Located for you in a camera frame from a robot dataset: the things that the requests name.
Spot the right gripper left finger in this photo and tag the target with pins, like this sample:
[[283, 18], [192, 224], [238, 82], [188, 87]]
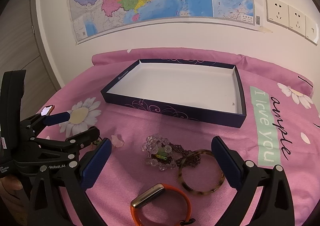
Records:
[[76, 177]]

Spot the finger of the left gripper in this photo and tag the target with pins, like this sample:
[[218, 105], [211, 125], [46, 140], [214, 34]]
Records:
[[50, 120], [73, 143]]

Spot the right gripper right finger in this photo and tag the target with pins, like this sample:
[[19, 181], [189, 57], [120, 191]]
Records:
[[275, 206]]

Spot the pink flower hair clip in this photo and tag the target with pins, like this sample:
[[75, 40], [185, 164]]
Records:
[[116, 142]]

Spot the orange smart watch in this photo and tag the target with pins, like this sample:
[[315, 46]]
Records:
[[163, 199]]

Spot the tortoiseshell bangle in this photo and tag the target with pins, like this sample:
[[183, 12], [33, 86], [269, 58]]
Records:
[[199, 173]]

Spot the person's left hand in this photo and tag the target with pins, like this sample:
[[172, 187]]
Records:
[[9, 187]]

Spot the smartphone with orange case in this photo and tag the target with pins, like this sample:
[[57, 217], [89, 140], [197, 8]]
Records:
[[47, 110]]

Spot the grey wooden door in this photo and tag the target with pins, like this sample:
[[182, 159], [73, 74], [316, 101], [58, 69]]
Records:
[[22, 49]]

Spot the pink floral bed sheet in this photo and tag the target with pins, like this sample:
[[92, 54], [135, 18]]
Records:
[[281, 127]]

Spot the dark blue shallow box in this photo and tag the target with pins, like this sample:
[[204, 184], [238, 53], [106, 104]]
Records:
[[197, 90]]

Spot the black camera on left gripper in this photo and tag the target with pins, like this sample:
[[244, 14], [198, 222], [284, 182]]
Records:
[[12, 91]]

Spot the white wall switch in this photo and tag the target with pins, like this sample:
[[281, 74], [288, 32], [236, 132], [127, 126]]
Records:
[[312, 32]]

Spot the white wall socket middle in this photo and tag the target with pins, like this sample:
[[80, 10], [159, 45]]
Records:
[[297, 21]]

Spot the white wall socket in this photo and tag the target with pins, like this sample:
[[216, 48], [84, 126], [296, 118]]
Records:
[[277, 13], [297, 21]]

